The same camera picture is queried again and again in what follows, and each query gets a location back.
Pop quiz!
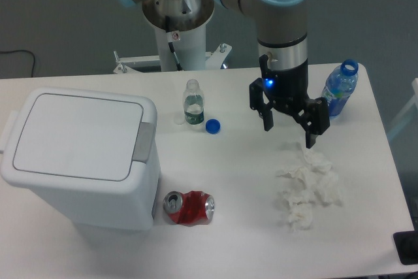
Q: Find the crumpled white tissue paper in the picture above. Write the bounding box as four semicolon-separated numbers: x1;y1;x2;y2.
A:
276;142;344;231

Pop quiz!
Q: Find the black cable on floor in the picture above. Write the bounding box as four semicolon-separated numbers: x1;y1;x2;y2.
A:
0;49;36;78

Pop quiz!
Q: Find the white plastic trash can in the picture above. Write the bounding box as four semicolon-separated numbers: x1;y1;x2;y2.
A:
1;87;161;231

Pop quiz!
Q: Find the blue plastic bottle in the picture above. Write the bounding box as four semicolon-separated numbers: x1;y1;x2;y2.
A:
322;59;359;118

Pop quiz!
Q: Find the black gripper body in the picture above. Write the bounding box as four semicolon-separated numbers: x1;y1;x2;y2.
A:
259;54;308;120

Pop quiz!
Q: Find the black cable on pedestal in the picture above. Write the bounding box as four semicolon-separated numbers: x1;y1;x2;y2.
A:
164;14;182;72

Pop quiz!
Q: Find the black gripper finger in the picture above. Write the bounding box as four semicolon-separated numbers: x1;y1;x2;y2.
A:
294;97;330;148
249;78;274;131

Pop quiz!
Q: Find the black device at table edge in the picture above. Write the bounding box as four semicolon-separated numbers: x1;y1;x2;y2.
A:
393;231;417;265

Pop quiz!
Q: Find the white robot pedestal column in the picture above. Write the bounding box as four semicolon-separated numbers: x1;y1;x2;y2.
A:
154;26;206;72

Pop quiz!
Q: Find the crushed red soda can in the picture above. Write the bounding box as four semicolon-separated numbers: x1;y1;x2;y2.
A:
163;191;215;225

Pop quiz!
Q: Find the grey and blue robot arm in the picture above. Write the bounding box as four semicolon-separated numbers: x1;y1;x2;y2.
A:
119;0;330;148

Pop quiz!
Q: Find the blue bottle cap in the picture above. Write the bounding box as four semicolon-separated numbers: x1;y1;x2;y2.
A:
205;118;221;135

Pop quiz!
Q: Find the white trash can lid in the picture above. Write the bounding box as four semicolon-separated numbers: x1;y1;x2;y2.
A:
4;93;144;182

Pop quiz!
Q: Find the clear plastic bottle green label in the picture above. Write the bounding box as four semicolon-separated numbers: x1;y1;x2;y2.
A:
183;79;204;131

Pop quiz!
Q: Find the white bottle cap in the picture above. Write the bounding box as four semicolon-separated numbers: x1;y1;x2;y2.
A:
174;116;185;125

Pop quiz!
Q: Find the grey lid push button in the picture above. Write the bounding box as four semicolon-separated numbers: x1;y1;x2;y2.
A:
133;122;155;163

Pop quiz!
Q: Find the white metal base frame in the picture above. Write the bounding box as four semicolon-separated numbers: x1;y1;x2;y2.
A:
113;43;233;74

